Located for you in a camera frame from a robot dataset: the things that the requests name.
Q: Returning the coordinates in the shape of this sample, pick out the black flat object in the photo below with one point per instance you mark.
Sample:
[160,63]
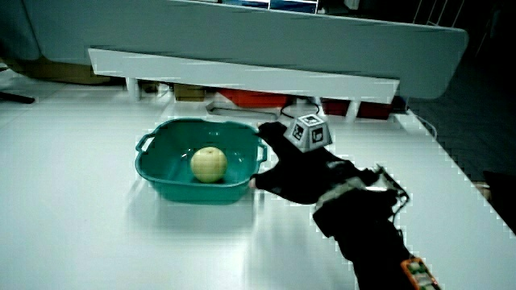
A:
[16,97]

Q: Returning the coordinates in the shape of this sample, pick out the white partition board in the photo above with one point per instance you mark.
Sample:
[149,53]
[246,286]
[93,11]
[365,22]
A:
[242,36]

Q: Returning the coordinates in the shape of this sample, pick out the large brown cardboard box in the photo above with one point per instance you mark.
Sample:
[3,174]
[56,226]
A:
[52,71]

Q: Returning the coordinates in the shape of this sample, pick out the dark red box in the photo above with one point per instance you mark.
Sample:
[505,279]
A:
[375,109]

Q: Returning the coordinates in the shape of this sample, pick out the teal plastic basin plate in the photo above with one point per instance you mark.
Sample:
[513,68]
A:
[177,161]

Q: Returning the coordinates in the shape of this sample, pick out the orange box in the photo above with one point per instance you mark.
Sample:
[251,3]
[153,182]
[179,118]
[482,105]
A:
[254,98]

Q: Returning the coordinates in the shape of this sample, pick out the person's right hand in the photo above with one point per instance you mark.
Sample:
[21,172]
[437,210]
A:
[298,177]

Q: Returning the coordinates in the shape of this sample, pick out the white desk shelf riser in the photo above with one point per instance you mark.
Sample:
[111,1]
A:
[225,72]

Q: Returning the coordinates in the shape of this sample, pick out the orange device with buttons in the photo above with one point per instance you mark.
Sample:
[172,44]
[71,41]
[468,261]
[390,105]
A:
[419,276]

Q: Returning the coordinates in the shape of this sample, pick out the yellow-green apple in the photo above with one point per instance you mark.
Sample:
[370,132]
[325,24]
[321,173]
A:
[208,164]

